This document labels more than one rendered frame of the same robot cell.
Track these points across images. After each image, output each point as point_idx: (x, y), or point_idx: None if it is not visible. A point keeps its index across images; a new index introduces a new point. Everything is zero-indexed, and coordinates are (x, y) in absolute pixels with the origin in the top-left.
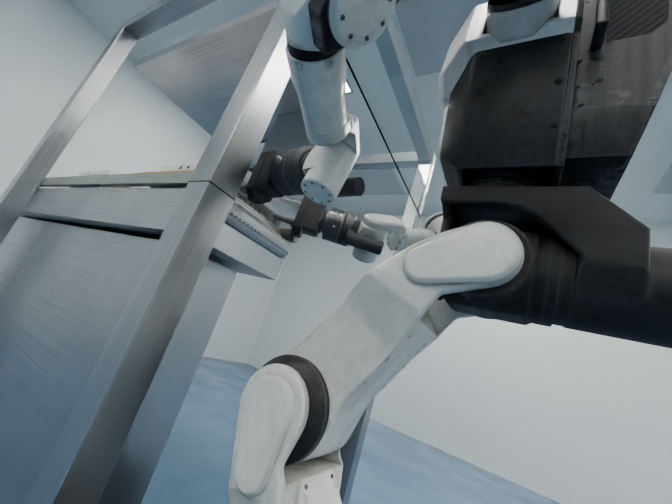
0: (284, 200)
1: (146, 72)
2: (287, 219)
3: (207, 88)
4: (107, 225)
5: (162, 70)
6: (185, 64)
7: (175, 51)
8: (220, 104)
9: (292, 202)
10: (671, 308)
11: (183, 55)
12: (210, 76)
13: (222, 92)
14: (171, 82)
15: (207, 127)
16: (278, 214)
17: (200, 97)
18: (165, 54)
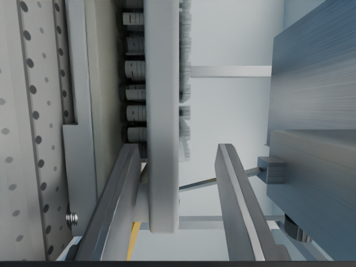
0: (220, 170)
1: (276, 43)
2: (97, 208)
3: (317, 61)
4: None
5: (291, 38)
6: (321, 22)
7: (327, 1)
8: (311, 88)
9: (230, 205)
10: None
11: (331, 5)
12: (339, 38)
13: (331, 68)
14: (286, 54)
15: (272, 118)
16: (130, 159)
17: (297, 76)
18: (311, 11)
